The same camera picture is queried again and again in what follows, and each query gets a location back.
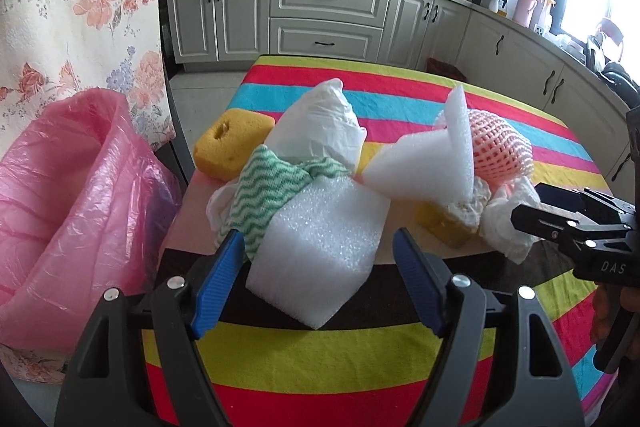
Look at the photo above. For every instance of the green white wavy cloth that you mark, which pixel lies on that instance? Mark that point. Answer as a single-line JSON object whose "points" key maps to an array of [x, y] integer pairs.
{"points": [[266, 183]]}

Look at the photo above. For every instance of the striped colourful tablecloth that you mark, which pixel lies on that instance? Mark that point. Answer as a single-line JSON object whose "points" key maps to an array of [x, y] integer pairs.
{"points": [[369, 364]]}

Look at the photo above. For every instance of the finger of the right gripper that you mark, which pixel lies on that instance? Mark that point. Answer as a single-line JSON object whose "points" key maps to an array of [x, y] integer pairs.
{"points": [[570, 233], [590, 203]]}

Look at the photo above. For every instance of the white plastic bag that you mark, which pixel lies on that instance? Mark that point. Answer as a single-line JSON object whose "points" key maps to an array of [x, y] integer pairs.
{"points": [[321, 123]]}

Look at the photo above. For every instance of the yellow sponge with tissue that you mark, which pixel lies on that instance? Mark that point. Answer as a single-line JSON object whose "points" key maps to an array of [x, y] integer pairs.
{"points": [[455, 224]]}

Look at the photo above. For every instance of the folded white foam sheet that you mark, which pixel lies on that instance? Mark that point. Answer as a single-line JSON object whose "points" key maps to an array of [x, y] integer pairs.
{"points": [[398, 170]]}

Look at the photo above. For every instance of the dark red floor bin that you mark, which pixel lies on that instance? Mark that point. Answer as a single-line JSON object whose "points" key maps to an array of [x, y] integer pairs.
{"points": [[444, 69]]}

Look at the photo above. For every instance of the person's right hand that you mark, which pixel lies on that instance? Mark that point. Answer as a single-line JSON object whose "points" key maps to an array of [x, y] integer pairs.
{"points": [[601, 322]]}

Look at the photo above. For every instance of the pink trash bag bin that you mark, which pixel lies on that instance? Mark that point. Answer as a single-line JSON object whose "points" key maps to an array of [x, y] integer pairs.
{"points": [[85, 205]]}

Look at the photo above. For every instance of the floral curtain cloth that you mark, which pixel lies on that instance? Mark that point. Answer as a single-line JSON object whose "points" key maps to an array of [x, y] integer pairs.
{"points": [[53, 49]]}

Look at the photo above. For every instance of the pink foam net sleeve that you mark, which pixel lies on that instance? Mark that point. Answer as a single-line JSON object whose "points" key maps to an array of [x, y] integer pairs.
{"points": [[486, 147]]}

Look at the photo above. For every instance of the pink thermos jug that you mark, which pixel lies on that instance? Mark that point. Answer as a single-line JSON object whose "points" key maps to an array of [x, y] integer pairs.
{"points": [[523, 12]]}

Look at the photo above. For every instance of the lower kitchen cabinets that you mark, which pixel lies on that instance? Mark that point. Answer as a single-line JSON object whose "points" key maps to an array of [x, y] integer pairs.
{"points": [[491, 51]]}

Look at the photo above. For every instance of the white foam block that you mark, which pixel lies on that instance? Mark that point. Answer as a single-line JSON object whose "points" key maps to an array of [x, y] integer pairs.
{"points": [[319, 249]]}

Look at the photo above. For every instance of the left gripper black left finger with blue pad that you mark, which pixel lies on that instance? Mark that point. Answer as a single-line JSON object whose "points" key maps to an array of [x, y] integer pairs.
{"points": [[137, 362]]}

